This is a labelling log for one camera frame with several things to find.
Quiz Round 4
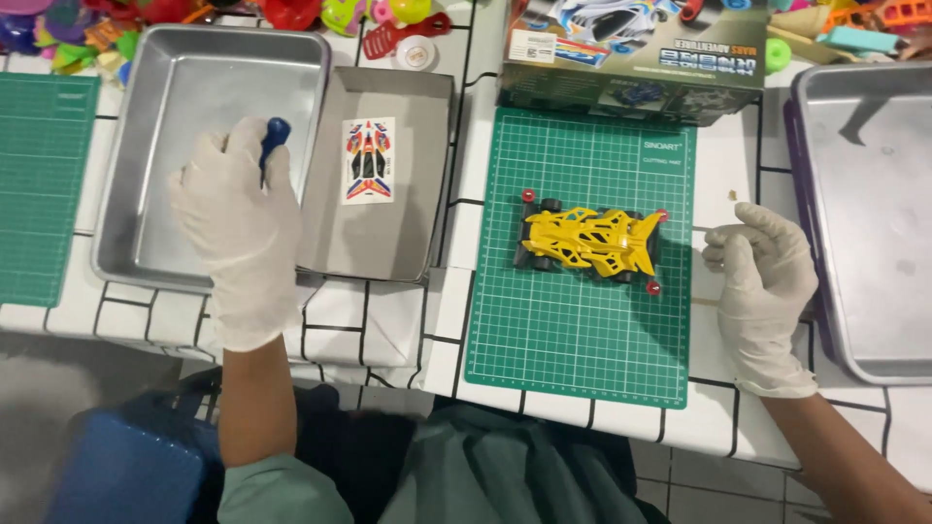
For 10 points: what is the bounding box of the red plastic toy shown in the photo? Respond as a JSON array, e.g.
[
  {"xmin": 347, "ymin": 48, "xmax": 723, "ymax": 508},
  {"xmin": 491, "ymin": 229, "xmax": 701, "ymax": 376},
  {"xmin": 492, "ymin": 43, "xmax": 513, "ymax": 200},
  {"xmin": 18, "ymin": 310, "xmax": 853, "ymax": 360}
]
[{"xmin": 256, "ymin": 0, "xmax": 323, "ymax": 32}]

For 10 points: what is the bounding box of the person's green clothing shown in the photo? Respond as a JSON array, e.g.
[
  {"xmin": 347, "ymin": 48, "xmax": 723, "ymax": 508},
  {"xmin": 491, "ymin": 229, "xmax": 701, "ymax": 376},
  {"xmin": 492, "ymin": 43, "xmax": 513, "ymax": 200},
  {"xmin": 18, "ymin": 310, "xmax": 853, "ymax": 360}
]
[{"xmin": 217, "ymin": 384, "xmax": 671, "ymax": 524}]

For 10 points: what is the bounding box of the blue handled screwdriver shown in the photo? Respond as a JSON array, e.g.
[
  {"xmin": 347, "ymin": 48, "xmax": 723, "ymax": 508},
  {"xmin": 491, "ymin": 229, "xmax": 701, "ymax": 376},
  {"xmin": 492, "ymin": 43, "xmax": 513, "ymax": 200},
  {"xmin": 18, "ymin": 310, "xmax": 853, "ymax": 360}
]
[{"xmin": 260, "ymin": 116, "xmax": 293, "ymax": 190}]

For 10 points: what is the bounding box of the heap of colourful toy parts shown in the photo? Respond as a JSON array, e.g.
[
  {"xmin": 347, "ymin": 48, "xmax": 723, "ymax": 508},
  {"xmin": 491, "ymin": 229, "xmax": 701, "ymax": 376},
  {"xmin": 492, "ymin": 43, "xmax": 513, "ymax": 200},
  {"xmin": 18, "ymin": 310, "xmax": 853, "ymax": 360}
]
[{"xmin": 765, "ymin": 0, "xmax": 932, "ymax": 68}]

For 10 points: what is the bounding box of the red toy spatula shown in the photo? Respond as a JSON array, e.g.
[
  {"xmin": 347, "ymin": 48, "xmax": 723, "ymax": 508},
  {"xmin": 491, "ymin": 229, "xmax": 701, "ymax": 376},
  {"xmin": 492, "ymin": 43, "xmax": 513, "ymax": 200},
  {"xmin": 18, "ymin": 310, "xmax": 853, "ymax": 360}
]
[{"xmin": 361, "ymin": 12, "xmax": 453, "ymax": 61}]

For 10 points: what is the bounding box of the person's right hand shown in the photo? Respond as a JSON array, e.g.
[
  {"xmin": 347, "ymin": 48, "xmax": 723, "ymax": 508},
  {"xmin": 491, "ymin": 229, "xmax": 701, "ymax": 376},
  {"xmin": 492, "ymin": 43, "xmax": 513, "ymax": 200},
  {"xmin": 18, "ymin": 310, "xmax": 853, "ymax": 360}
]
[{"xmin": 702, "ymin": 201, "xmax": 821, "ymax": 400}]

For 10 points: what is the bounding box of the yellow plastic ball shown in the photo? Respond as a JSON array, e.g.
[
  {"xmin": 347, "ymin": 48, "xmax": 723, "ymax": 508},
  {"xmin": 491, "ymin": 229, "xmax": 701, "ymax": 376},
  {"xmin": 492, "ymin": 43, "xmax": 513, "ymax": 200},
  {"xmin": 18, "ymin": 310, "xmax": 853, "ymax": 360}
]
[{"xmin": 389, "ymin": 0, "xmax": 433, "ymax": 25}]

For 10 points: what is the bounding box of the grey cardboard box lid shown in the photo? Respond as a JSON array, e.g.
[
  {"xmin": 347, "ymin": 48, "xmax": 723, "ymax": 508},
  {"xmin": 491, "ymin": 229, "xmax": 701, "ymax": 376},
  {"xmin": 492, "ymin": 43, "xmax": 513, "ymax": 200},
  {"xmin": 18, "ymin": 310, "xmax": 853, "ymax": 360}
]
[{"xmin": 296, "ymin": 66, "xmax": 457, "ymax": 284}]

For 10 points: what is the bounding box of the toy car sticker sheet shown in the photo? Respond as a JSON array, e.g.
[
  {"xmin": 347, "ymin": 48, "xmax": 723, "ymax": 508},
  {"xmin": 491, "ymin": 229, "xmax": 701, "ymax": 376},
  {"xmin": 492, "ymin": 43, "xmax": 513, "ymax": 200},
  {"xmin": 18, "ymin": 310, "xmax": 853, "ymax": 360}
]
[{"xmin": 341, "ymin": 116, "xmax": 397, "ymax": 207}]

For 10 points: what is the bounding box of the toy car packaging box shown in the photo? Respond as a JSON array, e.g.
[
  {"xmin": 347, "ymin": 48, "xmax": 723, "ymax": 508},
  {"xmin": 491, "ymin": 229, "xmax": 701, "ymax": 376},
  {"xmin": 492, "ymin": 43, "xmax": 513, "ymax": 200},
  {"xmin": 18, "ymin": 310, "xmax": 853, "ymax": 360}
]
[{"xmin": 497, "ymin": 0, "xmax": 772, "ymax": 128}]

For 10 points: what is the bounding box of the heap of colourful plastic toys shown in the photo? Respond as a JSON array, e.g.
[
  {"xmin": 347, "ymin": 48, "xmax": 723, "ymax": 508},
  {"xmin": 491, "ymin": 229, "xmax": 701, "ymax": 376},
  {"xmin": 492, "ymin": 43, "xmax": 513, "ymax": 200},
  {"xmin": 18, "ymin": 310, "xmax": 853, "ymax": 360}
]
[{"xmin": 0, "ymin": 0, "xmax": 219, "ymax": 90}]

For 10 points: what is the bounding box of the white black grid tablecloth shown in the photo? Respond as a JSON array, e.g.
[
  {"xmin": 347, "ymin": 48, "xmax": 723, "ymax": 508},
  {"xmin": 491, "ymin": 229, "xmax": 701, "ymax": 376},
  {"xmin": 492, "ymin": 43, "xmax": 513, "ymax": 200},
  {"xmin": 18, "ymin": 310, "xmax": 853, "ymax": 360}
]
[{"xmin": 0, "ymin": 0, "xmax": 932, "ymax": 492}]

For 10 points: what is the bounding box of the blue plastic stool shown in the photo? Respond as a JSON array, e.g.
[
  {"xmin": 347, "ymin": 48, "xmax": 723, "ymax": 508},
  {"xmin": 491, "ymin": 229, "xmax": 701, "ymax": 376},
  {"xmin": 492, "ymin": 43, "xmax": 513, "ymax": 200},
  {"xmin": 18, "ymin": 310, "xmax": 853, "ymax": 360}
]
[{"xmin": 42, "ymin": 367, "xmax": 223, "ymax": 524}]

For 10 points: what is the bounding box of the silver metal tray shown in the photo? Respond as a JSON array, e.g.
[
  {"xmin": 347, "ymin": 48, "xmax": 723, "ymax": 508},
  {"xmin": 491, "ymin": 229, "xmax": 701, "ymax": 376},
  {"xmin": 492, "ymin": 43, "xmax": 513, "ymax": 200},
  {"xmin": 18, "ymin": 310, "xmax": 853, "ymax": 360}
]
[
  {"xmin": 90, "ymin": 23, "xmax": 333, "ymax": 296},
  {"xmin": 789, "ymin": 61, "xmax": 932, "ymax": 387}
]

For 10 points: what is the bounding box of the person's left hand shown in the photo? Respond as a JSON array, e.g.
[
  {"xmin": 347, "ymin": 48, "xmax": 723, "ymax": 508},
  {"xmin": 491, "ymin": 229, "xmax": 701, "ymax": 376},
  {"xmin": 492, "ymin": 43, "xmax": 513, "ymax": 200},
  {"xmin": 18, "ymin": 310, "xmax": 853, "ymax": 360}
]
[{"xmin": 167, "ymin": 116, "xmax": 304, "ymax": 354}]

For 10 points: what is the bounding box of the green cutting mat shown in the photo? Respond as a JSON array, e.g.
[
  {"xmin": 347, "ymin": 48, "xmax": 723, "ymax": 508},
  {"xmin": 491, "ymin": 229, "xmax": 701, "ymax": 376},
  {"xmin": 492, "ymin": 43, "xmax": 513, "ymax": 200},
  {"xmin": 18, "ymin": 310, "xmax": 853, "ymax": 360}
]
[
  {"xmin": 0, "ymin": 71, "xmax": 102, "ymax": 309},
  {"xmin": 464, "ymin": 106, "xmax": 699, "ymax": 410}
]

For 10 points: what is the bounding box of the green round plastic toy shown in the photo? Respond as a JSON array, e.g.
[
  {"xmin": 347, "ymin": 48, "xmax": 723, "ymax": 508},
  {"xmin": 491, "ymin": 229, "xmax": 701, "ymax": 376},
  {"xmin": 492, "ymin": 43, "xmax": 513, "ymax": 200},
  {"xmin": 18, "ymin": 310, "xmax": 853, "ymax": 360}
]
[{"xmin": 764, "ymin": 37, "xmax": 793, "ymax": 76}]

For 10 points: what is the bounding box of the green yellow plastic toy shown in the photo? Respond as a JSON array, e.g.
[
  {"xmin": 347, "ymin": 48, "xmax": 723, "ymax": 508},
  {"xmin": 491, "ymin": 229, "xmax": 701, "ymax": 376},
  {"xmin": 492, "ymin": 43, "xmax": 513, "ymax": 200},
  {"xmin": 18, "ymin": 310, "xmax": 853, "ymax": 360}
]
[{"xmin": 320, "ymin": 0, "xmax": 371, "ymax": 38}]

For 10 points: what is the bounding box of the yellow toy race car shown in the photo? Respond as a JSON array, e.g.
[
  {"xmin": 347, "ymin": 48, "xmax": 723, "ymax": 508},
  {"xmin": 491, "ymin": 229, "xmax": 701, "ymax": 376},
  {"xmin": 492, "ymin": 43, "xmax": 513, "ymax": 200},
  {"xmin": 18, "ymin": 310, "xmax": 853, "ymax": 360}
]
[{"xmin": 513, "ymin": 188, "xmax": 670, "ymax": 296}]

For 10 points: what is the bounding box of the white round cap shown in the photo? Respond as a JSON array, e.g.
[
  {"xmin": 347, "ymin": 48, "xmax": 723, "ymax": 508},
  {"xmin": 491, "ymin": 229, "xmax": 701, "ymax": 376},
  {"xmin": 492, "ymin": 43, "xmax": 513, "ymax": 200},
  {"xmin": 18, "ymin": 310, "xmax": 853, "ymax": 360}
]
[{"xmin": 396, "ymin": 33, "xmax": 437, "ymax": 72}]

